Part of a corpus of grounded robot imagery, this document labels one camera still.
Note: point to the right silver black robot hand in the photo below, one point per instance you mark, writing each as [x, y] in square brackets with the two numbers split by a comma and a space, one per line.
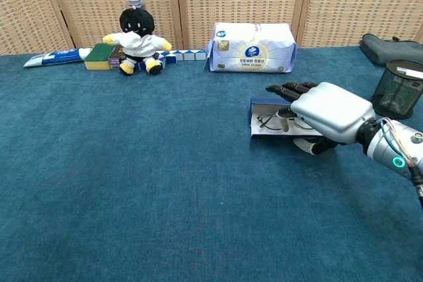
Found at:
[333, 110]

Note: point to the black-framed eyeglasses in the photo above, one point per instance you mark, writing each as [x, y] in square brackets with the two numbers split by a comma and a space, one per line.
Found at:
[267, 121]

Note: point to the blue and white box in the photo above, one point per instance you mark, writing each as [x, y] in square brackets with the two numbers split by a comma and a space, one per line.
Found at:
[261, 102]

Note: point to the black cylindrical container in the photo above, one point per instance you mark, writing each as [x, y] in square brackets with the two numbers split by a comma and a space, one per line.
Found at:
[396, 93]

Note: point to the grey folded cloth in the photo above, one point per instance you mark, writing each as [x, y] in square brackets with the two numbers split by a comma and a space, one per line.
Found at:
[386, 51]

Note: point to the white tissue pack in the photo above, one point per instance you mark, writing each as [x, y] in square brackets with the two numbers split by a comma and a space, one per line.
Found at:
[251, 51]

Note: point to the blue white snake puzzle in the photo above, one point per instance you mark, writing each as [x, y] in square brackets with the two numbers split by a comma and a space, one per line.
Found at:
[188, 55]

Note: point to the black head plush doll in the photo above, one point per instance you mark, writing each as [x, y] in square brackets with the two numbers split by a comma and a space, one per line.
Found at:
[137, 44]

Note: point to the blue carpet table mat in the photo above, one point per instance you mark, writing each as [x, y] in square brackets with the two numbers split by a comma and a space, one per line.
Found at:
[132, 163]

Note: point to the small dark brown box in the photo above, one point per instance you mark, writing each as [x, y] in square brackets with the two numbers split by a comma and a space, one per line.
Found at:
[114, 59]

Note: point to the green yellow sponge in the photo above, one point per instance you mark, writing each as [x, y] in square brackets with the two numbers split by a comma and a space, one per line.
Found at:
[97, 55]

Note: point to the blue white toothpaste tube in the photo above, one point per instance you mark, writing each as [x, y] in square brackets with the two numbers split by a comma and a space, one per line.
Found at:
[56, 56]

